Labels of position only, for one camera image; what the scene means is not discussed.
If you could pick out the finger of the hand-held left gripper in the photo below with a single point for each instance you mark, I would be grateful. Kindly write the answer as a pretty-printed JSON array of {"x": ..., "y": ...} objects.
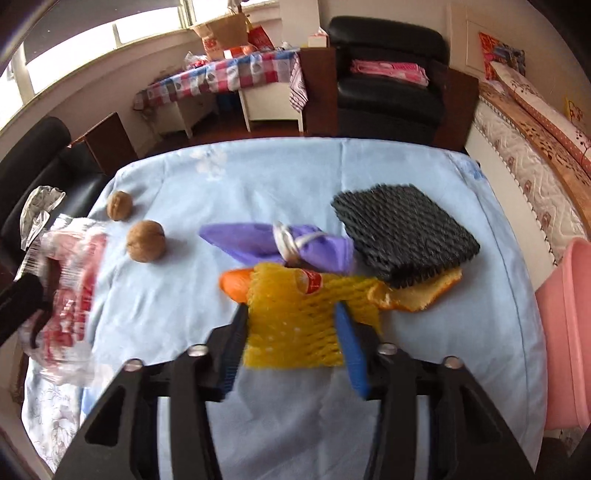
[{"x": 18, "y": 304}]

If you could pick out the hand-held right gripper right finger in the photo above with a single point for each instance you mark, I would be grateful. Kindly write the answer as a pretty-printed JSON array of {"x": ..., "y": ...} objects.
[{"x": 351, "y": 350}]

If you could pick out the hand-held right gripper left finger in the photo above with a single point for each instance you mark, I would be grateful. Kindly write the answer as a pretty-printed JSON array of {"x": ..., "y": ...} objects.
[{"x": 233, "y": 355}]

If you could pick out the clear red printed plastic packet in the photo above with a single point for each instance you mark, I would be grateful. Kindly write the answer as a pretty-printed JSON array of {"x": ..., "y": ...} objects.
[{"x": 69, "y": 295}]

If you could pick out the yellow foam net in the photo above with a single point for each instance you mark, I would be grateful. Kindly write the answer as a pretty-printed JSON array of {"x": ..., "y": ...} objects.
[{"x": 286, "y": 323}]

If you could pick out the orange peel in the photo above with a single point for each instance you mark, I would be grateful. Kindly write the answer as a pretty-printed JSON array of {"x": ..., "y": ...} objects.
[{"x": 415, "y": 295}]

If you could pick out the pink plastic bucket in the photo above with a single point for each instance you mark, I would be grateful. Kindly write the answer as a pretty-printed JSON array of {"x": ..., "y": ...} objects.
[{"x": 568, "y": 323}]

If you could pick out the white patterned cloth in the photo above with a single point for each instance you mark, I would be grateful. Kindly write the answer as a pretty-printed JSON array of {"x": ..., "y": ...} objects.
[{"x": 39, "y": 207}]

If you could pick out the black foam net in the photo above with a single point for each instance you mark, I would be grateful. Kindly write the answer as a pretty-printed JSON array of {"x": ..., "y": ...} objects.
[{"x": 406, "y": 230}]

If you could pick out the brown walnut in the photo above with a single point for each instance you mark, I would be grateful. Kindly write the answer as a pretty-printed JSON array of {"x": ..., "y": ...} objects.
[
  {"x": 119, "y": 206},
  {"x": 145, "y": 241}
]

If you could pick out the black leather sofa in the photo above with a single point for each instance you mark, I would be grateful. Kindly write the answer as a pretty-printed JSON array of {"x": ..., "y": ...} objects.
[{"x": 41, "y": 157}]

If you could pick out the light blue floral tablecloth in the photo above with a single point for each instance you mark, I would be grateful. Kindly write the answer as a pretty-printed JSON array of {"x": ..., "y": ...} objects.
[{"x": 277, "y": 184}]

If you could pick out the dark wooden side table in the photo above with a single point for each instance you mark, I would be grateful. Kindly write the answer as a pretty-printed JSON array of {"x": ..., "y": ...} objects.
[
  {"x": 318, "y": 87},
  {"x": 104, "y": 141},
  {"x": 457, "y": 110}
]

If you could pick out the black leather armchair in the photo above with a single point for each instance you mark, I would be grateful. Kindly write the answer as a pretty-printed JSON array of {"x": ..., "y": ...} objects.
[{"x": 388, "y": 110}]

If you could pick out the white bed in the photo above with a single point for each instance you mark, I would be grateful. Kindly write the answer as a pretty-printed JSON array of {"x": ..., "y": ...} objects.
[{"x": 521, "y": 175}]

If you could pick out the white desk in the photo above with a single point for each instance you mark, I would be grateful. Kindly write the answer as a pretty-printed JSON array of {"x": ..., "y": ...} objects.
[{"x": 268, "y": 101}]

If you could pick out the checked tablecloth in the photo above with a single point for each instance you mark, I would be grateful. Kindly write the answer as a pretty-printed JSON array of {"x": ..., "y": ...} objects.
[{"x": 221, "y": 76}]

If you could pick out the pink folded blanket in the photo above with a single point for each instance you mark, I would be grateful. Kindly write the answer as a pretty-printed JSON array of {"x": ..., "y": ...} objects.
[{"x": 388, "y": 70}]

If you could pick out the brown leaf pattern blanket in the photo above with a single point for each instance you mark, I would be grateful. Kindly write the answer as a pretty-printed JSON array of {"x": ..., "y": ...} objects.
[{"x": 549, "y": 147}]

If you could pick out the white plastic bag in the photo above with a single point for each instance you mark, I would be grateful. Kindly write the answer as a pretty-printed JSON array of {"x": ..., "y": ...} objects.
[{"x": 196, "y": 60}]

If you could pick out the pink dotted floral quilt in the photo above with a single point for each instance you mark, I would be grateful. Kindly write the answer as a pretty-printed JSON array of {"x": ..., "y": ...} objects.
[{"x": 545, "y": 106}]

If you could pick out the tissue box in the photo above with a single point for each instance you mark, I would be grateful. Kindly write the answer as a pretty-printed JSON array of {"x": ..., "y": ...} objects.
[{"x": 317, "y": 39}]

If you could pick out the red paper bag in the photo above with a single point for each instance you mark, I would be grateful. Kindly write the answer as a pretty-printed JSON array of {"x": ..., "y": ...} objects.
[{"x": 261, "y": 38}]

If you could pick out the brown paper bag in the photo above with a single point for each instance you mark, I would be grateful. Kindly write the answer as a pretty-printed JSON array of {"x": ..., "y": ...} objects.
[{"x": 221, "y": 32}]

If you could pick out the colourful patterned pillow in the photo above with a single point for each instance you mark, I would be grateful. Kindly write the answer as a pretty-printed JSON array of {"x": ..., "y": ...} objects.
[{"x": 501, "y": 50}]

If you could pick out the hanging clothes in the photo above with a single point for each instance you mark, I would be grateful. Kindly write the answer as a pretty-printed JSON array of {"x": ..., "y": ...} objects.
[{"x": 235, "y": 2}]

